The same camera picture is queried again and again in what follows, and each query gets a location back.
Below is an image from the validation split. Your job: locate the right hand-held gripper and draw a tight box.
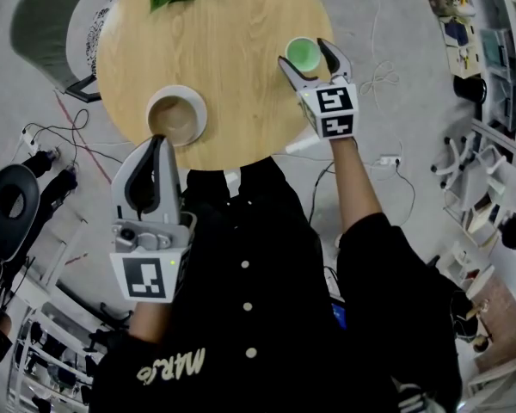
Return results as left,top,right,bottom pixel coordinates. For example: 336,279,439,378
278,38,359,140

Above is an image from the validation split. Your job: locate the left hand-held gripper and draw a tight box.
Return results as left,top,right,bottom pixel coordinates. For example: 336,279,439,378
109,134,198,303

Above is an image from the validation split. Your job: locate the green cup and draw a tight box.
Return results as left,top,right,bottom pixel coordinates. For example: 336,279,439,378
285,36,323,72

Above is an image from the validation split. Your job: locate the brown glass bowl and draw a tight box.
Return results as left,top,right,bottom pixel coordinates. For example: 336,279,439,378
145,96,199,142

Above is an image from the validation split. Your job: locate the white saucer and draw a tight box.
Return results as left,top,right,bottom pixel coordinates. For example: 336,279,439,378
145,84,208,148

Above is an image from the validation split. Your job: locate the person's right forearm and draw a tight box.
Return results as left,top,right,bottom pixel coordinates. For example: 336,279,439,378
329,138,384,234

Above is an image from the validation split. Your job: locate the person's left forearm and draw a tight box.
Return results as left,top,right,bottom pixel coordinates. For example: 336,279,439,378
128,299,172,344

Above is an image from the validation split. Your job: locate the round wooden table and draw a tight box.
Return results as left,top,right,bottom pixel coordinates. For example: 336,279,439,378
95,0,335,172

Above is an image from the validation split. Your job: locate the person's black shirt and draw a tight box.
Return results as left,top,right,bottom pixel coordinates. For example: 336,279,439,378
89,157,464,413

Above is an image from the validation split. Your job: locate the black round bin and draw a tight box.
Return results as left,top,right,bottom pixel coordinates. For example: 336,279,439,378
452,75,488,102

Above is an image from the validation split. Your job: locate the patterned seat cushion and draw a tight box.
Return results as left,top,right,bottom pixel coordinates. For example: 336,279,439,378
84,0,132,79

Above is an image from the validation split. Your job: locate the white storage rack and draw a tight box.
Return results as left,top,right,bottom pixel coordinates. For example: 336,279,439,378
8,303,132,413

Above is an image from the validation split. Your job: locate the white storage shelf unit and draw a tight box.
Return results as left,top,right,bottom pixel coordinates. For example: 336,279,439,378
472,0,516,145

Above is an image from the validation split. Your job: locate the grey shell chair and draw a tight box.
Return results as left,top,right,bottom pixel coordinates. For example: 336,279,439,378
9,0,132,102

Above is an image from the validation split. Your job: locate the white office chair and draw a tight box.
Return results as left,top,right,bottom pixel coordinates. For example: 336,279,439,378
431,135,516,231

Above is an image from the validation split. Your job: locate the white floor cable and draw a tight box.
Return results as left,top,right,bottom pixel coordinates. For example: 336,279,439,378
359,0,403,111

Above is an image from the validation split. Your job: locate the black floor cable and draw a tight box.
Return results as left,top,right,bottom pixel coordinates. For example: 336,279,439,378
395,161,417,225
23,108,126,167

